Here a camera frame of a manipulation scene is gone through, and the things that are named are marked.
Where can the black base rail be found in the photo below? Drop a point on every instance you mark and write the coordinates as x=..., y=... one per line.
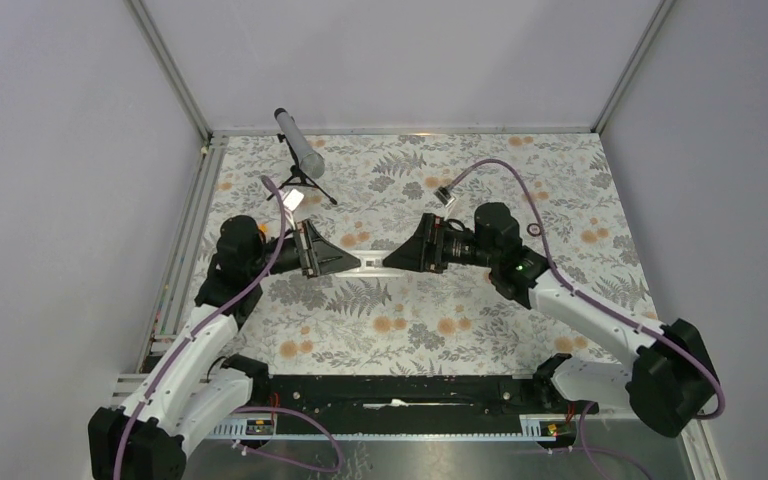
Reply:
x=462, y=405

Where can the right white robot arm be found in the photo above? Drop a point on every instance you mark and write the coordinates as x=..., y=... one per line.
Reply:
x=663, y=372

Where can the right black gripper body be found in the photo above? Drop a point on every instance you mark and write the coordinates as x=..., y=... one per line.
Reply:
x=436, y=233

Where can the white AC remote control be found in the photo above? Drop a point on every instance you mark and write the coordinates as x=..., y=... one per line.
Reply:
x=371, y=261

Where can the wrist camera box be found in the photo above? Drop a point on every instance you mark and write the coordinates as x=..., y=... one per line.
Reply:
x=292, y=199
x=445, y=196

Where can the grey microphone on tripod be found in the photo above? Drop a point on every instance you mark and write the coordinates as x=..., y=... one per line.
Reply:
x=308, y=164

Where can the floral patterned table mat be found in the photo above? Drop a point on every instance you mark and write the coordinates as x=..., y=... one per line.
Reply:
x=453, y=323

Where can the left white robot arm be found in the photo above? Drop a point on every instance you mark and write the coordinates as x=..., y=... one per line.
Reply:
x=154, y=431

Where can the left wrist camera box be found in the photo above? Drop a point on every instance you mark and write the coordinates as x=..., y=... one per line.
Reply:
x=292, y=199

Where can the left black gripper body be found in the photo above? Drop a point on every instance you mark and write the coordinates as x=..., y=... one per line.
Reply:
x=305, y=241

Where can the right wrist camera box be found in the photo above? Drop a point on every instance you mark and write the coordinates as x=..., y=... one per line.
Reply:
x=445, y=196

